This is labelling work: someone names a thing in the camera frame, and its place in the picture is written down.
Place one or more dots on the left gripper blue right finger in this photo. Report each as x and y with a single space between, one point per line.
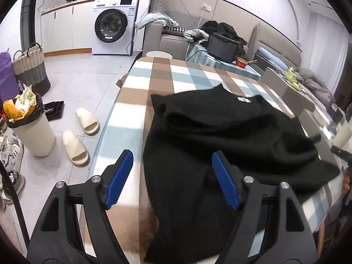
240 192

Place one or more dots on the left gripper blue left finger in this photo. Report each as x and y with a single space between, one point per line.
99 194

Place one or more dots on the black knit sweater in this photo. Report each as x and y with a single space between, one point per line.
195 220

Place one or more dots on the black clothes pile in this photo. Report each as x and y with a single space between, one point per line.
228 31

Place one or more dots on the cream slipper near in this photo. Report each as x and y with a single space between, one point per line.
75 150

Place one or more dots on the cream slipper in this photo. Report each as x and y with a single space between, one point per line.
75 150
88 122

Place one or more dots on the cream slipper far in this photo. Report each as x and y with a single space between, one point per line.
88 122

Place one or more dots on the plaid checkered blanket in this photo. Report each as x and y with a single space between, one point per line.
132 217

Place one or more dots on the black tray on floor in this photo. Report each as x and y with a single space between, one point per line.
54 110

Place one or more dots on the white green sneaker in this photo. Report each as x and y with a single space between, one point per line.
11 152

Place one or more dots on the beige trash bin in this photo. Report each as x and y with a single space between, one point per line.
35 131

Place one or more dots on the green toy on bed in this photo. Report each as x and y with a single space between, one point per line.
292 79

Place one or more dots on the grey bed with headboard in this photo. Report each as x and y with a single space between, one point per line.
272 49

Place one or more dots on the red instant noodle cup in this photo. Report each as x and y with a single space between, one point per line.
240 62

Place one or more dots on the purple bag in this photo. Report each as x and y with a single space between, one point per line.
8 82

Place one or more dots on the woven laundry basket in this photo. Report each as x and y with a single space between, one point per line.
30 71

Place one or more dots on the black monitor screen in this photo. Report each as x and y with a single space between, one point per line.
222 48

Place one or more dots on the white kitchen cabinet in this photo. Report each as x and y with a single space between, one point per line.
68 28

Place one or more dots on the grey sofa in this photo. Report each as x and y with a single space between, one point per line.
156 40

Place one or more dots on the white washing machine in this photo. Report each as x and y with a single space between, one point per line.
114 26

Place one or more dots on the light grey garment on sofa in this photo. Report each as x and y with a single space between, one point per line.
156 17

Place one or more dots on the wall power socket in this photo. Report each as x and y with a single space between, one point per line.
206 7

